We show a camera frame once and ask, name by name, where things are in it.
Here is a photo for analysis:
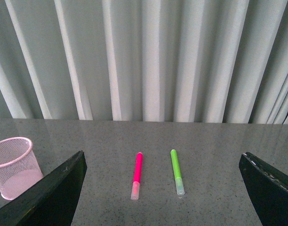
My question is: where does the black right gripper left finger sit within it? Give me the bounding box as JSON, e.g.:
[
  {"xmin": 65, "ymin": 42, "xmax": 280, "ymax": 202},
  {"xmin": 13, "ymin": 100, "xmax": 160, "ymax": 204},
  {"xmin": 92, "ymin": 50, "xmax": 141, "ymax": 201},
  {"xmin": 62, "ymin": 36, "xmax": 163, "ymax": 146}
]
[{"xmin": 0, "ymin": 151, "xmax": 87, "ymax": 226}]

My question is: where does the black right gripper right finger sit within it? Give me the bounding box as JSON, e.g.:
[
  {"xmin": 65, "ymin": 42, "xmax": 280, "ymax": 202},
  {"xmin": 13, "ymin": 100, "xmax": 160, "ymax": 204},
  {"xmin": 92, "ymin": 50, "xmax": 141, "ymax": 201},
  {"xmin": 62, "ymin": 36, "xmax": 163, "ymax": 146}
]
[{"xmin": 239, "ymin": 152, "xmax": 288, "ymax": 226}]

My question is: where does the pink marker pen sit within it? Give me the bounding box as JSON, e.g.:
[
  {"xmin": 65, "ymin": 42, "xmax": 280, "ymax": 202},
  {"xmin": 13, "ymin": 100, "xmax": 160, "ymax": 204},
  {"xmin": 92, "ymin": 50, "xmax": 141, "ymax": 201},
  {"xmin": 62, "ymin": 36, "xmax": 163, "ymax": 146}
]
[{"xmin": 130, "ymin": 152, "xmax": 143, "ymax": 200}]

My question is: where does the pink mesh pen cup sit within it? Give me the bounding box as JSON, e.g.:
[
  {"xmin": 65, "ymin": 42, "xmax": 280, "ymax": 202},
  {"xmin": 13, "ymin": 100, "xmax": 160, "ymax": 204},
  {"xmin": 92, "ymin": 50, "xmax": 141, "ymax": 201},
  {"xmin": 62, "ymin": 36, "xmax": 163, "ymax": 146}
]
[{"xmin": 0, "ymin": 137, "xmax": 43, "ymax": 200}]

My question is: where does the green marker pen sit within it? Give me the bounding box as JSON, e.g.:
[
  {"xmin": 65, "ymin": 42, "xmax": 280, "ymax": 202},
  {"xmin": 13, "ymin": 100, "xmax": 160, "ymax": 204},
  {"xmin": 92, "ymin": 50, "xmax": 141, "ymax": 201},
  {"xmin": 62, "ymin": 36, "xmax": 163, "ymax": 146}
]
[{"xmin": 170, "ymin": 149, "xmax": 185, "ymax": 195}]

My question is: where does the grey pleated curtain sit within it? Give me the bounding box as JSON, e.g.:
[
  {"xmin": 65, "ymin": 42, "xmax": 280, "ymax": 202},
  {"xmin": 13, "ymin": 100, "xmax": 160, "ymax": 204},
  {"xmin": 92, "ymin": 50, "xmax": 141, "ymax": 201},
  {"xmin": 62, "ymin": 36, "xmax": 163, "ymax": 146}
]
[{"xmin": 0, "ymin": 0, "xmax": 288, "ymax": 124}]

